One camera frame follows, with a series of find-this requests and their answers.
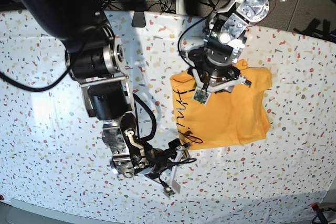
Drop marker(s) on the terrazzo-patterned white tablecloth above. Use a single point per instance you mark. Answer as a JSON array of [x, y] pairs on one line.
[[52, 154]]

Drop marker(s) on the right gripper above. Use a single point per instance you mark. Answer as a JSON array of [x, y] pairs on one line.
[[159, 161]]

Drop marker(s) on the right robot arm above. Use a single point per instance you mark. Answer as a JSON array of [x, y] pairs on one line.
[[94, 58]]

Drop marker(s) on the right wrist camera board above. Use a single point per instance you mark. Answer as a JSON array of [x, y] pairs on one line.
[[172, 189]]

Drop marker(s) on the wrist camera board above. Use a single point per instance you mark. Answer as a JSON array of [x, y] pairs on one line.
[[201, 96], [172, 189]]

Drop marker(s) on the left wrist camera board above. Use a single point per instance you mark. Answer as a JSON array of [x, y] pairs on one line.
[[201, 96]]

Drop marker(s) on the yellow T-shirt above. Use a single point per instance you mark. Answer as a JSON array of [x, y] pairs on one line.
[[228, 119]]

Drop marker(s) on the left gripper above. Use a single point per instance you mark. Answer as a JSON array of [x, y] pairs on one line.
[[214, 72]]

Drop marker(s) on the red clamp at corner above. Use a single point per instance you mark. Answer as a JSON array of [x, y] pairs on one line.
[[319, 217]]

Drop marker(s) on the black table clamp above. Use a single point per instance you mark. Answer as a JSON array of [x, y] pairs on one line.
[[138, 20]]

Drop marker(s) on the white table leg post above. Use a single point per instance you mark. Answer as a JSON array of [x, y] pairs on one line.
[[180, 7]]

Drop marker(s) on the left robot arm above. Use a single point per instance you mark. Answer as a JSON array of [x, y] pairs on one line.
[[225, 28]]

